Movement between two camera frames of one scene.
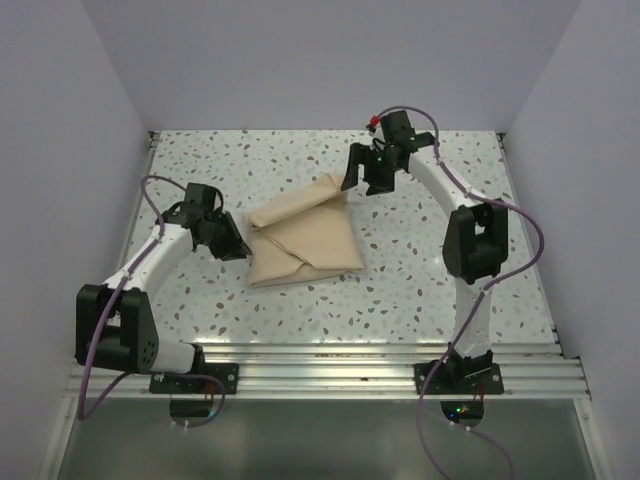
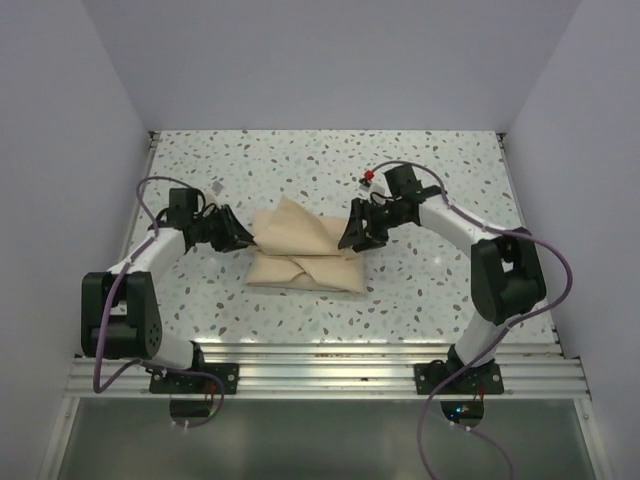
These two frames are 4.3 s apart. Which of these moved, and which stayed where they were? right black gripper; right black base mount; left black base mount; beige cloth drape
Moved: beige cloth drape; right black gripper
Stayed: right black base mount; left black base mount
